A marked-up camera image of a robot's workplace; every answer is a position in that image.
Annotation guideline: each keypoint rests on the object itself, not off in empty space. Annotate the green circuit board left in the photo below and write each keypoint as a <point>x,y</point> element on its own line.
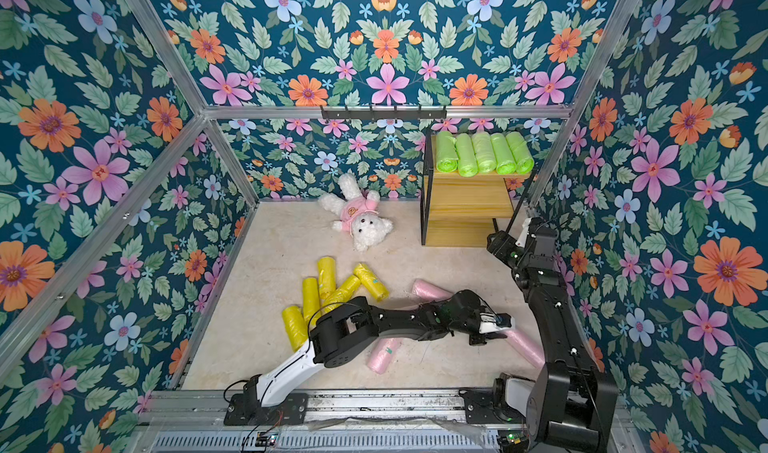
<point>265,440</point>

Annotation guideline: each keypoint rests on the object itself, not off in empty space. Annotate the yellow trash bag roll upright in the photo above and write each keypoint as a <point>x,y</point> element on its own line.
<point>311,301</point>

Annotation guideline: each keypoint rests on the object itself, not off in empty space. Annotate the yellow trash bag roll large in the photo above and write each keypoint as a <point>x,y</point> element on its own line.
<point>295,327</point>

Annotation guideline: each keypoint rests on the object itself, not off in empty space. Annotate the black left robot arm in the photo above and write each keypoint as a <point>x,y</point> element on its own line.
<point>350,328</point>

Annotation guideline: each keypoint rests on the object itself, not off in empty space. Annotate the white plush bunny pink shirt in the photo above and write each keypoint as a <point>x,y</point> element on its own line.
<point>357,214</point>

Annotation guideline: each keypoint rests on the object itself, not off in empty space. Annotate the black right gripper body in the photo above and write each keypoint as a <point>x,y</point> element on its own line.
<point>501,244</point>

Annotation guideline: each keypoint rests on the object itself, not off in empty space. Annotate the yellow trash bag roll right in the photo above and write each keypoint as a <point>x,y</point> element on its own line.
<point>371,282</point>

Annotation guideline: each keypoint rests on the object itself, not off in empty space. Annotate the wooden shelf black metal frame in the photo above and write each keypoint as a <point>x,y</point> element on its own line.
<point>461,212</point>

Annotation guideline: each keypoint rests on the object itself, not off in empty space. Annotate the yellow trash bag roll middle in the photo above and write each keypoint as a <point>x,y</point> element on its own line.
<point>343,293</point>

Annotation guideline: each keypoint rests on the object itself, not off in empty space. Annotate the green trash bag roll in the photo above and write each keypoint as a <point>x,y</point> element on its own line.
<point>467,163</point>
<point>446,153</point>
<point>484,153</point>
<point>505,161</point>
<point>523,159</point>

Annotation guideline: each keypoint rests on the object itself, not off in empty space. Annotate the green circuit board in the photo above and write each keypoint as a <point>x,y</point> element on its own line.
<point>265,440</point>
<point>510,441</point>

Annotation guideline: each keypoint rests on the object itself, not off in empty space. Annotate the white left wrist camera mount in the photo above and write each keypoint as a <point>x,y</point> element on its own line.
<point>491,323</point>

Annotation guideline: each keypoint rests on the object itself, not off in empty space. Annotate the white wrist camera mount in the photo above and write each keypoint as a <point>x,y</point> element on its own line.
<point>491,323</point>
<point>523,236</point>

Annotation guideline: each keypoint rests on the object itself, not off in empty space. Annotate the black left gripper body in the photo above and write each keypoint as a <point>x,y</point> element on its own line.
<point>478,340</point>

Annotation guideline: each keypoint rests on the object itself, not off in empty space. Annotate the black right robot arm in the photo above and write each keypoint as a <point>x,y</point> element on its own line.
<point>572,402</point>

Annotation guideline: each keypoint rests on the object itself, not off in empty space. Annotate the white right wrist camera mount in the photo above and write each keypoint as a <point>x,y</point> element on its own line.
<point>523,236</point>

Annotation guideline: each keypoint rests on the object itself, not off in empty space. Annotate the black hook rail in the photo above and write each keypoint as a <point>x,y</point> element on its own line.
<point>370,113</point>

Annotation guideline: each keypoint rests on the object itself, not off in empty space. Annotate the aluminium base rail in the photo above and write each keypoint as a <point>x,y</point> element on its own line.
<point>333,420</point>

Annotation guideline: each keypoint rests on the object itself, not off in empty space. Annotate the green circuit board right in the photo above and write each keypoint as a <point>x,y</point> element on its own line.
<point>510,441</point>

